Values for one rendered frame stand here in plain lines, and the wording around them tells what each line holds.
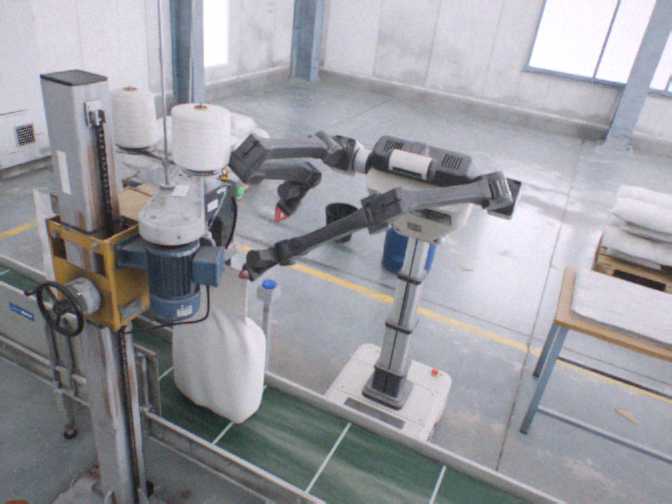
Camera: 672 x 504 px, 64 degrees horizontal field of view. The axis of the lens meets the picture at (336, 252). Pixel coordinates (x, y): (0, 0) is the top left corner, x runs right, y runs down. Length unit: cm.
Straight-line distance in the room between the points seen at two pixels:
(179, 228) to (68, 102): 41
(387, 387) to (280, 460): 68
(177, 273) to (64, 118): 50
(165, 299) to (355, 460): 104
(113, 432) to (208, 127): 116
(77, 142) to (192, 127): 29
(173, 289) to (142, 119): 51
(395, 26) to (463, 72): 142
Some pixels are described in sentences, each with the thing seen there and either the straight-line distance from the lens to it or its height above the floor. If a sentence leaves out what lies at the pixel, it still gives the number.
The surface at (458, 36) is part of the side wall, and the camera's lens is 968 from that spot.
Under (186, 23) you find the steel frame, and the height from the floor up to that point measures 113.
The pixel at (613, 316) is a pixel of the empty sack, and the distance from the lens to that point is 282.
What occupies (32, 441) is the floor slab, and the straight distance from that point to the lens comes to 296.
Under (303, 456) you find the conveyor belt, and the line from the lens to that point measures 224.
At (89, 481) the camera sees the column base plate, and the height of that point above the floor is 2.
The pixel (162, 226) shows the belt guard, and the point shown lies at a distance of 151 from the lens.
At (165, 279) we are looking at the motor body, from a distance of 161.
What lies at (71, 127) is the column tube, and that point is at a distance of 155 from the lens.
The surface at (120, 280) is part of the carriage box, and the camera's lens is 172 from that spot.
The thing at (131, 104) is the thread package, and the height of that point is 166.
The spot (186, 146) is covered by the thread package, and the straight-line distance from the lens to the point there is 155.
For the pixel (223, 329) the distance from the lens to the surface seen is 207.
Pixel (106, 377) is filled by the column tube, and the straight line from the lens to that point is 196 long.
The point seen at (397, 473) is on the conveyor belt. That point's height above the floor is 38.
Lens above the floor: 210
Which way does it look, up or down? 29 degrees down
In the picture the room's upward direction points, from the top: 7 degrees clockwise
